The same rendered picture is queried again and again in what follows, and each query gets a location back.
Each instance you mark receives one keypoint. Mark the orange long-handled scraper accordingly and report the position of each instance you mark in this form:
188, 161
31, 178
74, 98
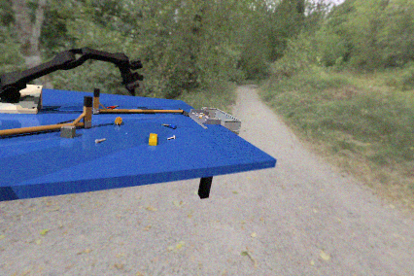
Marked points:
96, 110

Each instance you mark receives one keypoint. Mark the yellow rectangular block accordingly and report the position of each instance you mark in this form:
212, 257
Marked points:
152, 140

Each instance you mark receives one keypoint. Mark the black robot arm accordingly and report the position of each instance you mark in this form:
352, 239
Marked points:
11, 83

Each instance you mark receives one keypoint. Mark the long wooden pole with black end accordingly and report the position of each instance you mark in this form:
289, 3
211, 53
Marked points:
86, 124

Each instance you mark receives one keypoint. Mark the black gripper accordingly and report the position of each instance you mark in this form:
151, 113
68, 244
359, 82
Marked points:
129, 82

